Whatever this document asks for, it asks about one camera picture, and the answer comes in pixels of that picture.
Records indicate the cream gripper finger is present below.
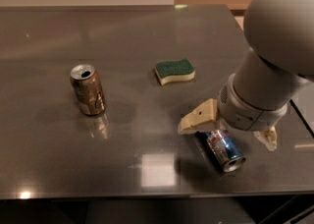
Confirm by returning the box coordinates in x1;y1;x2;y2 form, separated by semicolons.
254;127;277;151
178;98;219;135

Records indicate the blue silver redbull can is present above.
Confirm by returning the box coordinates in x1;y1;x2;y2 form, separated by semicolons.
196;130;246;173

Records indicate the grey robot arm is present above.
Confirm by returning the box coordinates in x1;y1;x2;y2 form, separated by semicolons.
178;0;314;151

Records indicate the brown soda can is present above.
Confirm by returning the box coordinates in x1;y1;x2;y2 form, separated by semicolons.
70;64;105;116

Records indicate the green yellow sponge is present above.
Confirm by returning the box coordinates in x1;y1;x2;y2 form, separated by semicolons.
155;58;195;85

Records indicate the grey side table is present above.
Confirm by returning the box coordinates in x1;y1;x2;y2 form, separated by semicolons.
290;84;314;138

